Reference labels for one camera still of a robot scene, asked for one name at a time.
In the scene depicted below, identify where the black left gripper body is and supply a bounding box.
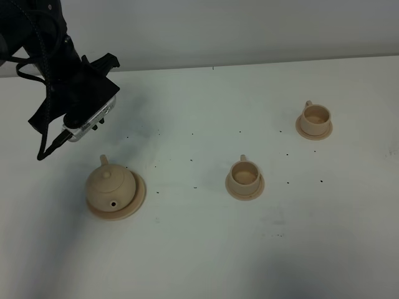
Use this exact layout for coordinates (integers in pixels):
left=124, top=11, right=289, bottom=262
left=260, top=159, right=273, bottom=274
left=27, top=53, right=121, bottom=144

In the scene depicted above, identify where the beige near cup saucer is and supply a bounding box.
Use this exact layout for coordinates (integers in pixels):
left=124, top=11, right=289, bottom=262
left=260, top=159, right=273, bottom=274
left=225, top=174, right=265, bottom=201

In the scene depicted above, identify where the beige cup saucer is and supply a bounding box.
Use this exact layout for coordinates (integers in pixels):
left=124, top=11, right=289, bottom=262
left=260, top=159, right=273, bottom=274
left=225, top=174, right=265, bottom=201
left=296, top=116, right=333, bottom=141

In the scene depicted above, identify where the beige teacup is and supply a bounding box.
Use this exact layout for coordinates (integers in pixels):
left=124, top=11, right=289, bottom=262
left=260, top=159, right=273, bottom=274
left=300, top=100, right=331, bottom=136
left=229, top=154, right=260, bottom=185

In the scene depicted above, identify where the beige far cup saucer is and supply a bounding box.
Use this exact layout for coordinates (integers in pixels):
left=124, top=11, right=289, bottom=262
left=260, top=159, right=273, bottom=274
left=296, top=116, right=333, bottom=141

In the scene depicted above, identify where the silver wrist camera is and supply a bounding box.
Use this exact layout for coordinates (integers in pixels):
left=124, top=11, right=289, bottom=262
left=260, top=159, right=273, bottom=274
left=62, top=96, right=117, bottom=143

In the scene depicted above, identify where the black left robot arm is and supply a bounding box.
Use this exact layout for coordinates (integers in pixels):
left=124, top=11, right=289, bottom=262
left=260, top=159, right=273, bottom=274
left=1, top=1, right=120, bottom=142

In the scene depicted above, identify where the black braided cable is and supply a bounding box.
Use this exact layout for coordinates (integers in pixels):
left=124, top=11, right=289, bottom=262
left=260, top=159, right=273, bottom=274
left=6, top=0, right=71, bottom=161

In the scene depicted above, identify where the beige near teacup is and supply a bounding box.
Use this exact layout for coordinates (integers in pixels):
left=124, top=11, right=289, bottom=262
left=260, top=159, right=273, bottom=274
left=229, top=154, right=260, bottom=185

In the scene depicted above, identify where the beige clay teapot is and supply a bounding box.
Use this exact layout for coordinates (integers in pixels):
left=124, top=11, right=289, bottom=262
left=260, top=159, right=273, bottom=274
left=85, top=154, right=137, bottom=212

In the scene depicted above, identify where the beige far teacup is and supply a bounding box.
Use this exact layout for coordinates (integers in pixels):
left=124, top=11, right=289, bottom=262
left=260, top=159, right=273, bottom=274
left=300, top=100, right=331, bottom=136

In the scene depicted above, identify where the beige teapot saucer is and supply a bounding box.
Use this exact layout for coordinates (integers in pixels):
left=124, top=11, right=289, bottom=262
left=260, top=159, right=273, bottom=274
left=86, top=171, right=146, bottom=221

